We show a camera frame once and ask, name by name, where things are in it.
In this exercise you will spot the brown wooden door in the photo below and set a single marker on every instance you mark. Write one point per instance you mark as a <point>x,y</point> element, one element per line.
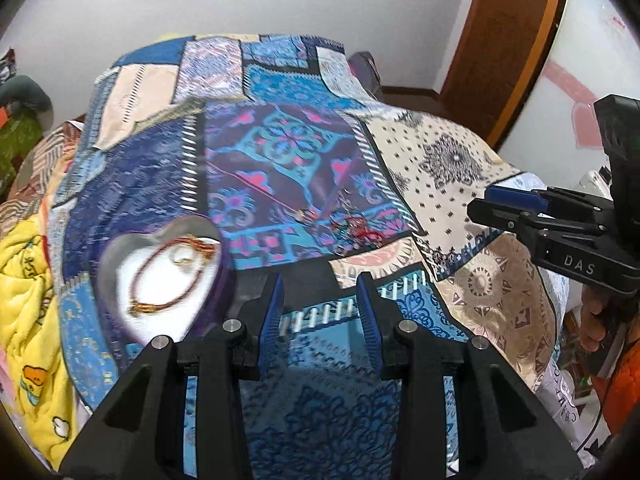
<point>505,45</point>

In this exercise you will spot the person's right hand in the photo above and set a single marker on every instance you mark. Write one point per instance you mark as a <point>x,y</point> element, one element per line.
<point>592,320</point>

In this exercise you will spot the white printed bag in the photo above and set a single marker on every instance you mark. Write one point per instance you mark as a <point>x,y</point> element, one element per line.
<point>570,385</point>

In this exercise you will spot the grey plush cushion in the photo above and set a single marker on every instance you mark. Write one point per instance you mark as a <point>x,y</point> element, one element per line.
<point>25,92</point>

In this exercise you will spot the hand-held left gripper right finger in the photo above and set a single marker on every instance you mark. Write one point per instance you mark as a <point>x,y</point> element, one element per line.
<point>370,327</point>

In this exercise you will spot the green patterned cloth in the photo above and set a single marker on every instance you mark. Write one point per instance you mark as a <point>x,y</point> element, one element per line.
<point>17,145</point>

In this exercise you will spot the dark purple pillow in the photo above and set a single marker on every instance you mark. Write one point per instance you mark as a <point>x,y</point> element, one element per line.
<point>366,72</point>

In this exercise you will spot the blue patchwork blanket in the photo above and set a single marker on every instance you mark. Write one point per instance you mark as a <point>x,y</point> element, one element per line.
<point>150,170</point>

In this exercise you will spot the striped brown blanket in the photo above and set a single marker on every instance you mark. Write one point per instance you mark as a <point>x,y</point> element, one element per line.
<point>45,160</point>

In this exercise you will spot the person's right forearm orange sleeve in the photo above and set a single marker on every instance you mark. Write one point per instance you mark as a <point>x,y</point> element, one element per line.
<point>625,390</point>

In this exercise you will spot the yellow cartoon blanket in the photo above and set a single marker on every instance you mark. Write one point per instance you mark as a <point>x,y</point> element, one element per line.
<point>30,310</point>

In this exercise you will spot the pink heart wall sticker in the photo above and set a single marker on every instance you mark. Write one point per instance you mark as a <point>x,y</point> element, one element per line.
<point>582,120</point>

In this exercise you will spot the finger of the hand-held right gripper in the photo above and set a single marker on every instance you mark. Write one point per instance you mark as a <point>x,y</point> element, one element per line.
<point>515,197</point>
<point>500,220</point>

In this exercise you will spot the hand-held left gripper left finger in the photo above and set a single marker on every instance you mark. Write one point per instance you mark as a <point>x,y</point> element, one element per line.
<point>272,327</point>

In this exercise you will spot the heart-shaped purple jewelry box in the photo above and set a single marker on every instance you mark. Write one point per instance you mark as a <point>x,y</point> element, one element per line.
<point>150,285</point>

